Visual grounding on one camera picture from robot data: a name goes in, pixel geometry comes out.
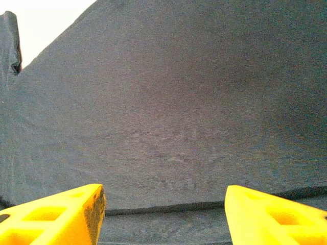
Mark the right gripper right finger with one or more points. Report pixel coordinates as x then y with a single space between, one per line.
276 224

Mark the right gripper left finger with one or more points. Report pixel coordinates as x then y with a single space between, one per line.
38 227

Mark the navy blue t-shirt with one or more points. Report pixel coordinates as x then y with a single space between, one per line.
163 102

